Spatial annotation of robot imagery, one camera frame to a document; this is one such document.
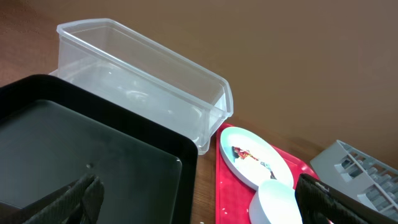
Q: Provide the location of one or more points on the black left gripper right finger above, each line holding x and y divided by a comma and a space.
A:
319, 203

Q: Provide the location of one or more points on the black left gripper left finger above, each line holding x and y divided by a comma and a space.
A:
77, 202

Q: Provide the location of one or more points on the light blue bowl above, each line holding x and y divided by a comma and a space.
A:
274, 203

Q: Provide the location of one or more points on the light blue plate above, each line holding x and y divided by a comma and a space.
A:
250, 173

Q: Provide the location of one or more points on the red snack wrapper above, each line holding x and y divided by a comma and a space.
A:
244, 155

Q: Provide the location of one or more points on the grey dishwasher rack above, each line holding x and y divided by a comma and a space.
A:
359, 176

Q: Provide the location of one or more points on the black plastic tray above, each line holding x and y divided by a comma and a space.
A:
53, 132

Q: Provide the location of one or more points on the red serving tray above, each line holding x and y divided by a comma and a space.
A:
232, 197

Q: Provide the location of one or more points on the clear plastic bin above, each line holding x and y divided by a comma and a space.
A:
126, 68

